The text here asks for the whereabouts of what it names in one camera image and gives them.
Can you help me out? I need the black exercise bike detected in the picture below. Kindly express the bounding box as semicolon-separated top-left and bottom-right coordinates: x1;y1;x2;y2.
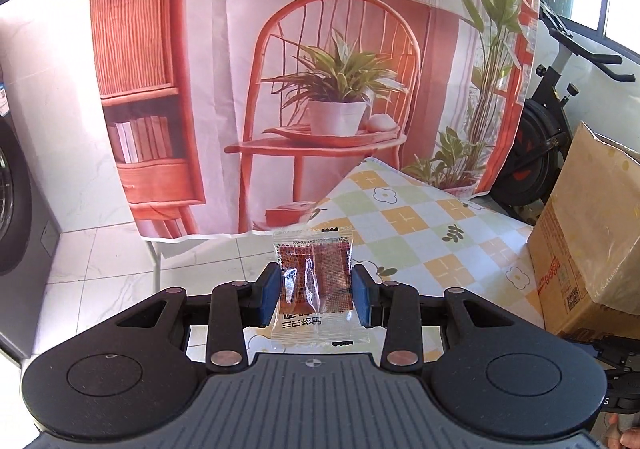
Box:
490;2;636;225

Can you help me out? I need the lined cardboard box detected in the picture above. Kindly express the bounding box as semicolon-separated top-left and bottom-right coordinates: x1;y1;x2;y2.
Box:
527;124;640;342

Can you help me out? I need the person's hand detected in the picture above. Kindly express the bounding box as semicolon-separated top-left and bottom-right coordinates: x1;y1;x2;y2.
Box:
602;413;640;449

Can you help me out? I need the printed room backdrop cloth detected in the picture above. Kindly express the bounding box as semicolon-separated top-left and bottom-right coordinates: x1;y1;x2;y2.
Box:
89;0;538;239

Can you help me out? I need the floral checkered tablecloth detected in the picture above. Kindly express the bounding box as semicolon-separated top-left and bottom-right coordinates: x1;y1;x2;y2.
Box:
184;156;547;365

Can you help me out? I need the red brown jelly packet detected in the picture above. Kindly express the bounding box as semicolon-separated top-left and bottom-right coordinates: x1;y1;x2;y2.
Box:
270;227;371;353

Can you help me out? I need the washing machine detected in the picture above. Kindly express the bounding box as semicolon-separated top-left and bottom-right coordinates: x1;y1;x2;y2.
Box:
0;90;60;363

